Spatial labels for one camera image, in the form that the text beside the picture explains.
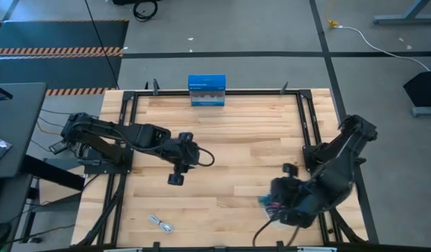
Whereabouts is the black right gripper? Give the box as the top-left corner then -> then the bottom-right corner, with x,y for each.
267,176 -> 320,228

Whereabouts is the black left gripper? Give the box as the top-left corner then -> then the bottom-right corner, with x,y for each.
166,138 -> 202,186

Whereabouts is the clear plastic bag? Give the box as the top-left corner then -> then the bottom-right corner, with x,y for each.
257,188 -> 300,232

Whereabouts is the white USB-C cable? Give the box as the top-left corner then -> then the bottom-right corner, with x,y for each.
148,214 -> 175,235

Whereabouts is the white light bar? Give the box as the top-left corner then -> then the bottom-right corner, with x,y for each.
297,246 -> 338,252

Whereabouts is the blue DualShock 4 box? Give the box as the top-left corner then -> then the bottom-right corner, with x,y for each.
187,73 -> 227,107

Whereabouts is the dark office desk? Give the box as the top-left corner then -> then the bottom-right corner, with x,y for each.
0,82 -> 85,246

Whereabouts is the black hazard-striped floor mat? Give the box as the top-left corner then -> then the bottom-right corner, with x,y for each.
0,19 -> 129,97

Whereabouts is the black panel stand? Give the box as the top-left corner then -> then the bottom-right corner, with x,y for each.
403,69 -> 431,118

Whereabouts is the grey desk leg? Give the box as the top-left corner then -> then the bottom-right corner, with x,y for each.
372,0 -> 431,25

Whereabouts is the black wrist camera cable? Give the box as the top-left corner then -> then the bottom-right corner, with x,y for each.
197,146 -> 216,168
251,218 -> 274,248

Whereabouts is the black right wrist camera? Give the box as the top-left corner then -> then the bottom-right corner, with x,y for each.
282,162 -> 299,178

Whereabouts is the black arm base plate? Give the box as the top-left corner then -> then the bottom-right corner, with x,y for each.
83,146 -> 133,175
302,144 -> 325,173

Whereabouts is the black cable bundle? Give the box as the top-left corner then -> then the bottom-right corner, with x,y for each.
78,173 -> 127,246

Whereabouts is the black aluminium table frame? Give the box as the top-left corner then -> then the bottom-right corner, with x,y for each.
77,89 -> 370,252

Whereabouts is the thin black hanging cable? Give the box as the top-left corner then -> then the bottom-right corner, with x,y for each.
84,0 -> 120,90

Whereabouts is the coiled black floor cable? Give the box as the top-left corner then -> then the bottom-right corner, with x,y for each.
133,0 -> 159,22

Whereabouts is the white floor power cable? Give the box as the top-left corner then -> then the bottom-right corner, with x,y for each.
332,24 -> 431,73

